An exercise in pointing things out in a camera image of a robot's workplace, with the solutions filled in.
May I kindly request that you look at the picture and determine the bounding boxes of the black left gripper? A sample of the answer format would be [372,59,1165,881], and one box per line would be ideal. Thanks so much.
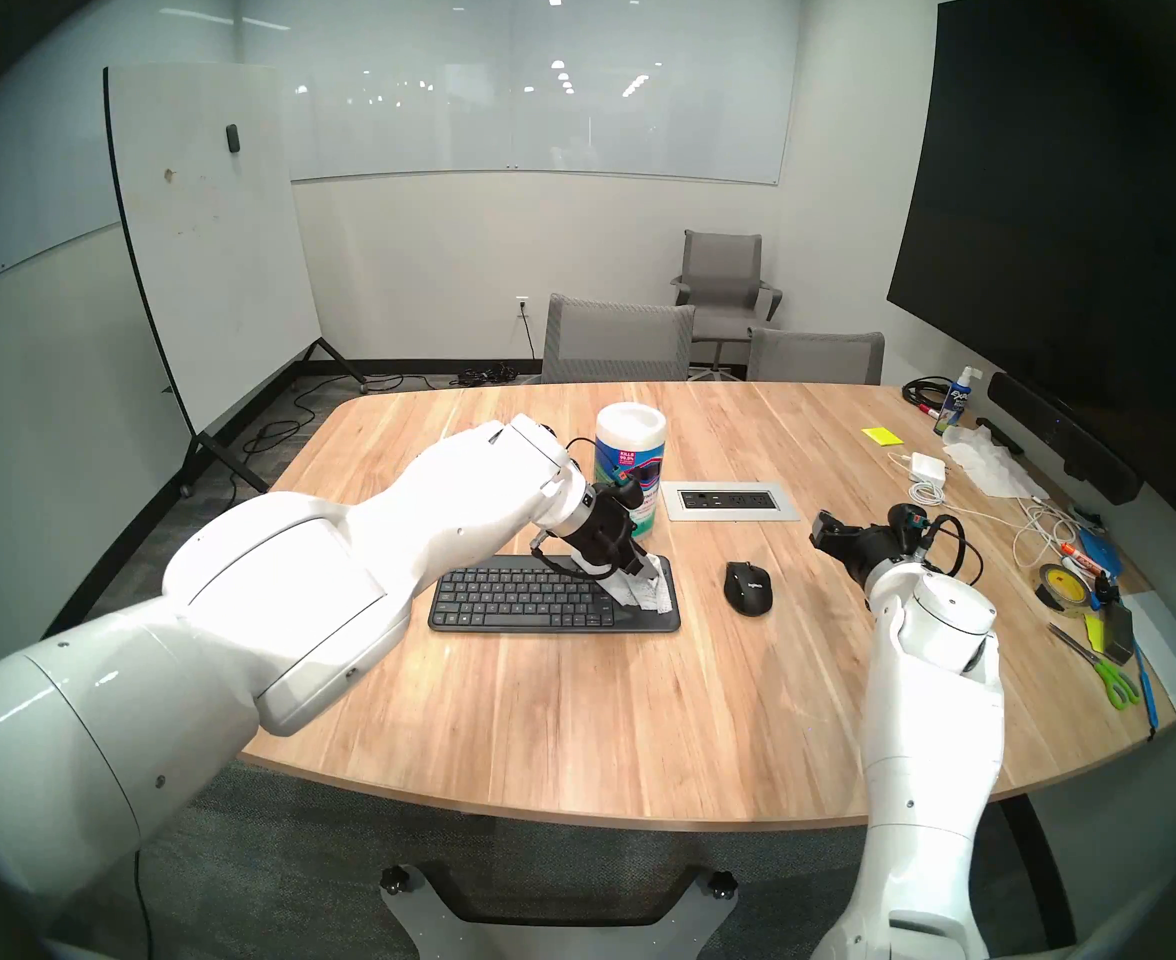
[558,486,657,583]

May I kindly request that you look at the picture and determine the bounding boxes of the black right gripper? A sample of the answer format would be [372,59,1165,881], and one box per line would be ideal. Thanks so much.
[810,510,914,587]

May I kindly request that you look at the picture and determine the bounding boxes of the white disinfecting wipe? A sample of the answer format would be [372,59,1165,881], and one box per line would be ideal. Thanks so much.
[603,553,676,616]

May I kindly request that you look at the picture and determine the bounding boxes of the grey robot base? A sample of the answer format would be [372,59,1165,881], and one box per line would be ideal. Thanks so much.
[380,861,739,960]

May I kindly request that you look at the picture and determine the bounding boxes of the disinfecting wipes canister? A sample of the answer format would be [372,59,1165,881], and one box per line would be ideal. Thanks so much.
[591,402,668,541]

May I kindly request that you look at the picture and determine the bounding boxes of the black Logitech mouse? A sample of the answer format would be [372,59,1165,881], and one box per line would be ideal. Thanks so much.
[723,560,775,617]

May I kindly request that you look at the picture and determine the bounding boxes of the white table power outlet panel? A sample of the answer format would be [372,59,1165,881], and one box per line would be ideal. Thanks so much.
[660,481,801,523]

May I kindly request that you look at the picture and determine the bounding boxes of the black Logitech keyboard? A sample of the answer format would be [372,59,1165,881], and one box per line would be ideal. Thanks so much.
[427,554,682,636]

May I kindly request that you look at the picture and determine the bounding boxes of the crumpled white tissue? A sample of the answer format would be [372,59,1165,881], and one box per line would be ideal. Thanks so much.
[941,426,1049,500]

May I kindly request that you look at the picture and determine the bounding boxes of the grey mesh office chair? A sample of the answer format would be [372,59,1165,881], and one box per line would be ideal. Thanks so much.
[746,328,886,386]
[541,293,696,385]

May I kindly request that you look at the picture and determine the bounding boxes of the blue whiteboard cleaner spray bottle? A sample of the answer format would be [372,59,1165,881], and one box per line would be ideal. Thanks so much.
[934,366,982,437]

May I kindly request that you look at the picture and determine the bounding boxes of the yellow tape roll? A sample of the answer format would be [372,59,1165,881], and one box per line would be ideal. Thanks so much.
[1036,563,1095,614]

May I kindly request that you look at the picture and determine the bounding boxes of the black video conference bar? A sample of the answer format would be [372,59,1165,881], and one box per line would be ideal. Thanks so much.
[986,371,1144,506]

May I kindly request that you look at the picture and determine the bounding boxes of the blue flat packet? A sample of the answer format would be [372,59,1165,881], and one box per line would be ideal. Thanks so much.
[1076,528,1125,579]

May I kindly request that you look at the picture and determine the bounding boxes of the grey office chair with armrests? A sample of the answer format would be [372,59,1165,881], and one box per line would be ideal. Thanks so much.
[671,230,783,381]

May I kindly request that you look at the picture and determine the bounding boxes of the black and yellow box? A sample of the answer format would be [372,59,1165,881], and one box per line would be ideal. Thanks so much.
[1083,598,1137,666]

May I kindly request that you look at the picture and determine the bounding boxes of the blue pen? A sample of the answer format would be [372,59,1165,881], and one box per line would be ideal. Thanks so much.
[1133,643,1159,735]

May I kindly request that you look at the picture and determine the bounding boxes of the white paper sheet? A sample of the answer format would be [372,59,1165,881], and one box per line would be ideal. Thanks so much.
[1118,590,1176,714]

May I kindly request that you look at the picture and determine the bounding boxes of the black table leg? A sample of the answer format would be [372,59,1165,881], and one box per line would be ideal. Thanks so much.
[996,796,1081,951]

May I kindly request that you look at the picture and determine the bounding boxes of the large black TV screen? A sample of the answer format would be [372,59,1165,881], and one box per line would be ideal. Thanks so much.
[886,0,1176,469]

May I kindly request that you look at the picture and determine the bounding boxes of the mobile whiteboard on stand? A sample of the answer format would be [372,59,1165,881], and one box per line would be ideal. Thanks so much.
[103,63,371,501]

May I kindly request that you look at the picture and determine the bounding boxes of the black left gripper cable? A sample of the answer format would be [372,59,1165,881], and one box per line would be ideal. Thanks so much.
[530,528,599,581]

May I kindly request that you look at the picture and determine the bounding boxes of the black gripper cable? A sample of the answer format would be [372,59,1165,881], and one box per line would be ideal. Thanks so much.
[530,528,599,581]
[923,513,985,585]

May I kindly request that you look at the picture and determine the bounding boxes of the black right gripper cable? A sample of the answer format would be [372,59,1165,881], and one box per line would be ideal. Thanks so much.
[923,513,985,585]

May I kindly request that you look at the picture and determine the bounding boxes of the white charger cable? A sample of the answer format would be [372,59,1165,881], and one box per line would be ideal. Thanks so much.
[888,453,1081,571]

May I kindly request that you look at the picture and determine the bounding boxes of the green handled scissors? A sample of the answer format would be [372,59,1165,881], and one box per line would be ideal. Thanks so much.
[1048,623,1141,710]

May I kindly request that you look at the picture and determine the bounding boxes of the thin black floor cable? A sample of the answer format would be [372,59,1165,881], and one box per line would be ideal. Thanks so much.
[233,368,449,494]

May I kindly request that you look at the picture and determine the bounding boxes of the glass wall whiteboard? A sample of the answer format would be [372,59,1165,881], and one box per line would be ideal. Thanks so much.
[238,0,784,187]

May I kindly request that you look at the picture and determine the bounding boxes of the wall board with writing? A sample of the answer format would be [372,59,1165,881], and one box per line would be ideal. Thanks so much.
[0,98,127,309]

